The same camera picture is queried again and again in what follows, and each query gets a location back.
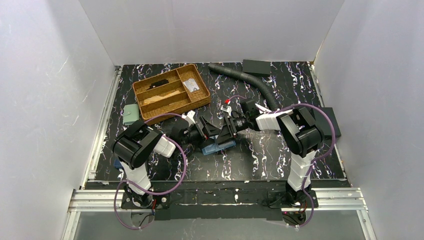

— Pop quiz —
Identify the light blue card holder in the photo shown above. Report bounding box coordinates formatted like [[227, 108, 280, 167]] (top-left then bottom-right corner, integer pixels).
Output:
[[201, 136, 236, 156]]

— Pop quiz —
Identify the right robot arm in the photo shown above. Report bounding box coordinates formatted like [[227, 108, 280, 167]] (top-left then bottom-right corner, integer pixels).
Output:
[[215, 100, 325, 203]]

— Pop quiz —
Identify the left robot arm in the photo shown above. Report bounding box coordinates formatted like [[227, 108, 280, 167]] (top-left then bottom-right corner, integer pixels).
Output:
[[110, 115, 221, 198]]

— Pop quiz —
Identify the white card in tray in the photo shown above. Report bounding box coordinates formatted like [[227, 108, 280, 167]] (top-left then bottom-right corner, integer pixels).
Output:
[[182, 78, 200, 93]]

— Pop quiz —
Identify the woven wicker organizer tray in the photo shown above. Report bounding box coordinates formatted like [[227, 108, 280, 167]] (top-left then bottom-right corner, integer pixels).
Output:
[[132, 64, 211, 125]]

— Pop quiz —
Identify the black flat box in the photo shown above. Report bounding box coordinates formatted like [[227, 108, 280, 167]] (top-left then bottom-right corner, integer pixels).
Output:
[[242, 59, 271, 77]]

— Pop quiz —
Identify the wooden utensil in tray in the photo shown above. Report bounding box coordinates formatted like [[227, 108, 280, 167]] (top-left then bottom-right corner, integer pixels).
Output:
[[143, 90, 181, 105]]

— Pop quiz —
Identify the black item in tray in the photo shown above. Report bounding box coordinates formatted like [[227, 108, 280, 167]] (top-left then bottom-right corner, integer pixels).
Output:
[[147, 78, 169, 90]]

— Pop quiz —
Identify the green small wallet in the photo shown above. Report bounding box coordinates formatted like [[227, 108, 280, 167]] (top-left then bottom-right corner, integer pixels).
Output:
[[122, 104, 140, 126]]

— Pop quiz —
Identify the black box right side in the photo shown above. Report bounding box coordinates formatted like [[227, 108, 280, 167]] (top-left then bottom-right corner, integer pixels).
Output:
[[312, 107, 342, 140]]

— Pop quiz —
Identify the dark blue wallet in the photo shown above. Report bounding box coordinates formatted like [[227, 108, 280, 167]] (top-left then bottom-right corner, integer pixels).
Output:
[[113, 159, 123, 170]]

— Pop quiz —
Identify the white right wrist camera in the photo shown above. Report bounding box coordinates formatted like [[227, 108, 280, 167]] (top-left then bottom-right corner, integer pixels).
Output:
[[220, 99, 233, 116]]

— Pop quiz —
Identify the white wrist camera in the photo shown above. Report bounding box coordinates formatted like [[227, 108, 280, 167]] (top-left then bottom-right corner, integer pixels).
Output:
[[181, 110, 196, 127], [220, 99, 233, 116]]

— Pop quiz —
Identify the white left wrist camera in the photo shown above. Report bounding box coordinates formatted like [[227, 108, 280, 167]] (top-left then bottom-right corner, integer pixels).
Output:
[[181, 110, 196, 127]]

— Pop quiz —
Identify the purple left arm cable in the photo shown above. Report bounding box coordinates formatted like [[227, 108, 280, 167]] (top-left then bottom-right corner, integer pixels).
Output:
[[113, 112, 196, 231]]

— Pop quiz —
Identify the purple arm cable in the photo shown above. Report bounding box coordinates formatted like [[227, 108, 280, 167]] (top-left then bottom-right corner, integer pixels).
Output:
[[226, 95, 337, 229], [113, 112, 196, 231]]

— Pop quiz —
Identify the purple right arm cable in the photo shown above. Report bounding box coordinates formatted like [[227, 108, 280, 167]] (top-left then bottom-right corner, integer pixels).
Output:
[[226, 95, 337, 229]]

